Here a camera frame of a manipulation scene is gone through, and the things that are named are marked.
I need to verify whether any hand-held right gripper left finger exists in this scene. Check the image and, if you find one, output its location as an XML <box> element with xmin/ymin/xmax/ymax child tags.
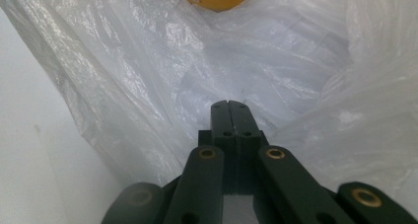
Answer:
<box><xmin>198</xmin><ymin>100</ymin><xmax>238</xmax><ymax>196</ymax></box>

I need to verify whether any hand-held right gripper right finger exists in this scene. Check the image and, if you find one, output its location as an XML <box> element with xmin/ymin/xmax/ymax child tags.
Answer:
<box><xmin>229</xmin><ymin>100</ymin><xmax>270</xmax><ymax>196</ymax></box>

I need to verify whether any clear plastic bag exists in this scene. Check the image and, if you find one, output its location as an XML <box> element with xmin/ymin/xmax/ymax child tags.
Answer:
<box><xmin>0</xmin><ymin>0</ymin><xmax>418</xmax><ymax>224</ymax></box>

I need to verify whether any white table mat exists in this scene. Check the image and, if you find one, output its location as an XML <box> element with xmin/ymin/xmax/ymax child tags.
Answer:
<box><xmin>0</xmin><ymin>6</ymin><xmax>123</xmax><ymax>224</ymax></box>

